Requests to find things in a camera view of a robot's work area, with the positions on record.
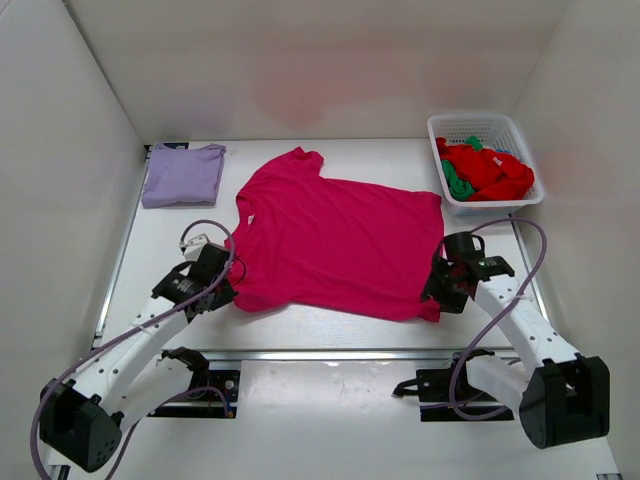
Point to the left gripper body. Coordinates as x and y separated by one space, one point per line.
225 293

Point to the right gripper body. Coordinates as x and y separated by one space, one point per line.
441 287

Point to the pink t-shirt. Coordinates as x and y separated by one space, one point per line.
336 244

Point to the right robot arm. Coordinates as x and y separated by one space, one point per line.
558 395

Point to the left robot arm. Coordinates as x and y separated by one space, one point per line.
89 416

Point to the folded lilac t-shirt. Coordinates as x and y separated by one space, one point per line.
183 176

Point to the green cloth in basket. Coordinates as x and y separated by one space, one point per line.
458 165

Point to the red cloth in basket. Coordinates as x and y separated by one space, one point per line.
499 176

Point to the white plastic basket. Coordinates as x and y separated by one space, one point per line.
493 131

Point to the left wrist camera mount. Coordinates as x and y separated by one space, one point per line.
192 247

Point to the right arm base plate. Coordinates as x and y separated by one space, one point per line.
431 387

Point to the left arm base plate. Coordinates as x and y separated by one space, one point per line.
213 396

